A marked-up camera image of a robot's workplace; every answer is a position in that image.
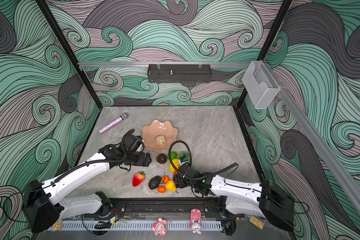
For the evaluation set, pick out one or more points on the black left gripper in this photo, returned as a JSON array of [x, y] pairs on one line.
[[142, 162]]

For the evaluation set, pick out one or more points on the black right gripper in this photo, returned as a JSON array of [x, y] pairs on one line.
[[178, 180]]

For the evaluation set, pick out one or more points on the red fake strawberry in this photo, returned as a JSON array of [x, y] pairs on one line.
[[138, 178]]

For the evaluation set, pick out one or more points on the yellow fake lemon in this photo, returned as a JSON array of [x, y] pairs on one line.
[[176, 163]]

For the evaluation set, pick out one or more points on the beige fake pear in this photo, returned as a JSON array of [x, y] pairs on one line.
[[161, 140]]

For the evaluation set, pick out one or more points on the dark fake avocado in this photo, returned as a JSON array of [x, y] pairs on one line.
[[155, 182]]

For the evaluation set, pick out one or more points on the pink scalloped fruit bowl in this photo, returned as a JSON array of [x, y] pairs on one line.
[[158, 128]]

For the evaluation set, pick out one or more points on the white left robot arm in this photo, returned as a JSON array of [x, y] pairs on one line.
[[46, 203]]

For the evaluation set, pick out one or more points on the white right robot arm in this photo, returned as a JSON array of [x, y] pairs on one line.
[[215, 185]]

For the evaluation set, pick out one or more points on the yellow fake pear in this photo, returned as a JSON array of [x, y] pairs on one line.
[[171, 186]]

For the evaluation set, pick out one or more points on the green fake grape bunch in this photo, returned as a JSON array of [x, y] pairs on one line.
[[185, 159]]

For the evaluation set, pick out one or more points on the orange fake tangerine upper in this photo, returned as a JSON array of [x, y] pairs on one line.
[[165, 179]]

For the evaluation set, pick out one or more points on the orange fake tangerine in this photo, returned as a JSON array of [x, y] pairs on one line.
[[165, 179], [161, 189]]

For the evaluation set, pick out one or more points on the dark brown fake fig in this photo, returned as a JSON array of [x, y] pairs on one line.
[[161, 159]]

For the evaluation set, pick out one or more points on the green fake lime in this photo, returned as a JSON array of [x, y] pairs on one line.
[[172, 155]]

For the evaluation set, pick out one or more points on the orange fake tangerine lower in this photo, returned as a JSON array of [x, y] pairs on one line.
[[161, 189]]

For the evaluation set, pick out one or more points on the pink and white bunny toy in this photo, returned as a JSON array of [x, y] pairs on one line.
[[195, 221]]

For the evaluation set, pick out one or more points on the pink glitter microphone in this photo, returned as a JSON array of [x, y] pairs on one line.
[[113, 123]]

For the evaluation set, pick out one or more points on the pink toy figure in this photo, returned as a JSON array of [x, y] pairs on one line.
[[159, 228]]

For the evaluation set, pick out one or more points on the yellow label tag right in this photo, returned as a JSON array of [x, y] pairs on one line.
[[257, 222]]

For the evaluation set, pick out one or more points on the yellow label tag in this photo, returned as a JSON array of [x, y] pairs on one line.
[[257, 222], [57, 226]]

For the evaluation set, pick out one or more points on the yellow label tag left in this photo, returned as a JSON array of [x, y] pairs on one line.
[[57, 226]]

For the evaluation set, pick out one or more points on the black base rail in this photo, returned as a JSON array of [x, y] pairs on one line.
[[211, 207]]

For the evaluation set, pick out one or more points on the white slotted cable duct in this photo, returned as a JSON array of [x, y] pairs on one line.
[[139, 226]]

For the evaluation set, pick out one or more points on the black perforated wall tray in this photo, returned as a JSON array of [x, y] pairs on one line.
[[182, 73]]

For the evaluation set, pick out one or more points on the grey aluminium rail back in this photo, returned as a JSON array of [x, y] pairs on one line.
[[125, 64]]

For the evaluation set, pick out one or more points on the grey aluminium rail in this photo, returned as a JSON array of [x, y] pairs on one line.
[[325, 152], [125, 64]]

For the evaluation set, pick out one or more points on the clear plastic wall box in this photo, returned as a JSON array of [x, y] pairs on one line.
[[261, 84]]

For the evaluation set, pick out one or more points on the grey aluminium rail right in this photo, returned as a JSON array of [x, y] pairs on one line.
[[325, 152]]

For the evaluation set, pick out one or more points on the black corner frame post left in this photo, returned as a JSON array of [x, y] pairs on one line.
[[43, 6]]

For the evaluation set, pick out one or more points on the black corner frame post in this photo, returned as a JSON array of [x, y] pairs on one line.
[[43, 6], [274, 29]]

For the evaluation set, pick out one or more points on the black corner frame post right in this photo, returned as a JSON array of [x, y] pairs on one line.
[[274, 29]]

